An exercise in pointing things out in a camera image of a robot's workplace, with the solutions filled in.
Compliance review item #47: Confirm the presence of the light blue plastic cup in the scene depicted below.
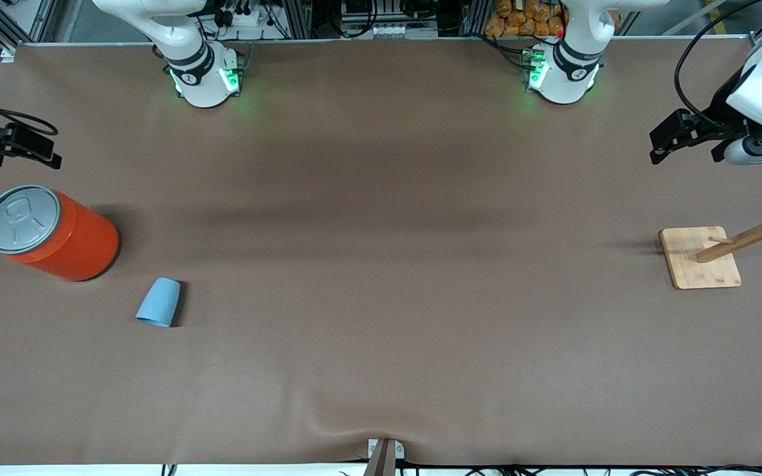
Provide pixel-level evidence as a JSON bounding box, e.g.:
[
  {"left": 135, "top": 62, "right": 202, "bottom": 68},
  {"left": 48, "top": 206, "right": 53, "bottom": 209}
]
[{"left": 134, "top": 277, "right": 183, "bottom": 329}]

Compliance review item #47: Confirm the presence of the orange can with grey lid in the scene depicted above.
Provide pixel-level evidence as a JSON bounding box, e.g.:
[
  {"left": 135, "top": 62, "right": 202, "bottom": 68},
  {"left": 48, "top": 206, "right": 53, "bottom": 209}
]
[{"left": 0, "top": 184, "right": 120, "bottom": 284}]

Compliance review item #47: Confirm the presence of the wooden mug tree stand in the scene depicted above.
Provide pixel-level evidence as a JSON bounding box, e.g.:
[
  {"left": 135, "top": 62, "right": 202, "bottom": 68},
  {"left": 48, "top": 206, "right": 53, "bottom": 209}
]
[{"left": 659, "top": 182, "right": 762, "bottom": 291}]

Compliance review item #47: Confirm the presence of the orange snack bags pile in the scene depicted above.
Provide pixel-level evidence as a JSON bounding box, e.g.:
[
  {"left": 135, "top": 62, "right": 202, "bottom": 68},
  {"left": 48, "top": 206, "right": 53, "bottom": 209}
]
[{"left": 484, "top": 0, "right": 567, "bottom": 38}]

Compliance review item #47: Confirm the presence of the white power strip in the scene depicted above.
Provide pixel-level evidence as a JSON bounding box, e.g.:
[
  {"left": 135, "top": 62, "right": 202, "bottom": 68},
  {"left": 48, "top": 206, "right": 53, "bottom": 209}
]
[{"left": 217, "top": 5, "right": 271, "bottom": 28}]

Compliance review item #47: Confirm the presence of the white terminal block strip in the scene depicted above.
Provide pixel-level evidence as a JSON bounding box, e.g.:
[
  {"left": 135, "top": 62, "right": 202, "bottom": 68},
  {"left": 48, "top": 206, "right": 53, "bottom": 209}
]
[{"left": 362, "top": 22, "right": 423, "bottom": 38}]

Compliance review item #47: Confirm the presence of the brown table mat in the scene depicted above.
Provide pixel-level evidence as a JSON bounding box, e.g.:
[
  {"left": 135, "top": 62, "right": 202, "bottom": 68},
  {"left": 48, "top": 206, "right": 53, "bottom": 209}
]
[{"left": 0, "top": 36, "right": 762, "bottom": 467}]

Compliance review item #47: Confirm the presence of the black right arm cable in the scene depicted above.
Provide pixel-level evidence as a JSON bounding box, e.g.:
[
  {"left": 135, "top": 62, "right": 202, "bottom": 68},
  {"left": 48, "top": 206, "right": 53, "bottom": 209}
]
[{"left": 0, "top": 85, "right": 60, "bottom": 137}]

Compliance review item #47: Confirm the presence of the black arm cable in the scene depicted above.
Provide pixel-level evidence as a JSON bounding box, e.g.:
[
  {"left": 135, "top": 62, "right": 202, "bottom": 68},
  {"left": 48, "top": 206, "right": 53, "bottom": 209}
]
[
  {"left": 0, "top": 85, "right": 60, "bottom": 137},
  {"left": 675, "top": 0, "right": 762, "bottom": 128}
]

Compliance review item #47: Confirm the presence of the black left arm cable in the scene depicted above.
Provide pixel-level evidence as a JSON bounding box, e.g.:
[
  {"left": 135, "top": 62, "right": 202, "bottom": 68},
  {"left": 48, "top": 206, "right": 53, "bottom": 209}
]
[{"left": 675, "top": 0, "right": 762, "bottom": 128}]

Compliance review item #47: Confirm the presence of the grey metal clamp bracket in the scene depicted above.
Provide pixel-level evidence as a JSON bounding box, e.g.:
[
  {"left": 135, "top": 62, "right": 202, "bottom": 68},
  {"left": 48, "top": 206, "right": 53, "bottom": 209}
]
[{"left": 362, "top": 438, "right": 405, "bottom": 476}]

